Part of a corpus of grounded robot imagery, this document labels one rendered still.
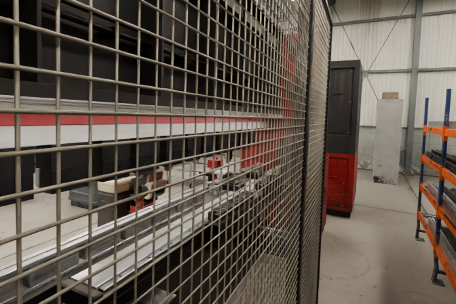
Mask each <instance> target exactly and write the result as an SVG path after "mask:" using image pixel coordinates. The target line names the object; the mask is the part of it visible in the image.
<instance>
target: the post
mask: <svg viewBox="0 0 456 304"><path fill-rule="evenodd" d="M310 1H311V4H310V10H311V11H309V17H310V19H309V32H310V33H309V37H308V39H309V40H308V46H309V47H308V52H307V53H308V55H307V61H308V63H307V68H308V69H307V79H306V90H307V91H306V94H305V97H306V98H305V104H306V105H305V111H306V112H305V121H304V136H303V139H304V141H303V146H304V147H303V153H304V154H303V163H302V174H303V175H302V178H301V181H302V182H301V187H302V189H301V194H302V196H301V205H300V208H301V209H300V220H299V222H300V223H299V228H300V230H299V235H300V236H299V248H298V249H299V251H298V264H297V268H298V270H297V274H298V276H297V281H298V282H297V291H296V294H297V297H296V301H297V302H296V304H301V282H302V268H303V241H304V227H305V200H306V186H307V159H308V145H309V118H310V104H311V77H312V63H313V48H314V22H315V8H316V0H310Z"/></svg>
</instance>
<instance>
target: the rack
mask: <svg viewBox="0 0 456 304"><path fill-rule="evenodd" d="M428 102H429V98H425V113H424V123H423V140H422V150H421V168H420V177H419V195H418V205H417V228H416V234H415V239H416V240H417V241H421V242H425V240H424V239H423V238H422V237H419V232H422V233H427V236H428V238H429V240H430V242H431V244H432V246H433V248H434V249H433V255H434V269H433V273H432V278H431V277H430V278H431V280H432V283H433V284H435V285H438V286H443V287H445V285H444V282H443V281H442V280H440V279H437V275H438V273H439V274H442V275H446V276H447V277H448V279H449V281H450V283H451V285H452V287H453V289H454V291H455V293H456V275H455V273H454V272H453V270H452V268H451V266H450V265H449V262H448V261H447V258H446V257H445V255H444V253H443V251H442V250H441V248H440V246H439V242H440V226H441V221H444V222H445V224H446V225H447V227H445V226H443V227H444V228H447V229H450V230H451V232H452V233H453V235H454V236H455V237H456V223H454V221H453V220H452V219H451V218H450V216H449V215H448V214H447V212H446V211H445V210H444V209H443V208H442V200H443V191H444V178H446V179H447V180H448V181H450V182H451V183H452V184H454V185H455V186H456V175H455V173H453V172H451V171H450V170H447V169H445V166H446V156H447V140H448V137H451V138H456V130H453V129H449V114H450V105H451V89H446V102H445V111H444V126H443V127H442V128H434V127H427V120H428ZM426 132H429V133H432V134H438V135H442V154H441V163H440V164H438V162H436V161H434V160H433V159H431V158H429V157H428V156H425V139H426ZM424 162H425V163H426V164H427V165H429V166H430V167H431V168H433V169H434V170H435V171H437V172H438V173H439V189H438V201H437V200H435V198H434V197H433V196H432V194H431V193H430V192H429V191H428V190H427V185H423V167H424ZM422 192H423V194H424V195H425V196H426V197H427V199H428V200H429V202H430V203H431V205H433V207H434V209H435V210H436V215H433V214H425V213H421V194H422ZM428 217H431V218H434V219H436V232H435V237H434V235H433V233H432V231H431V229H430V228H429V226H428V224H427V222H426V221H425V219H424V218H428ZM420 221H421V224H422V226H423V228H424V229H425V230H422V229H420ZM438 259H439V260H440V262H441V264H442V266H443V269H444V271H442V270H439V267H438Z"/></svg>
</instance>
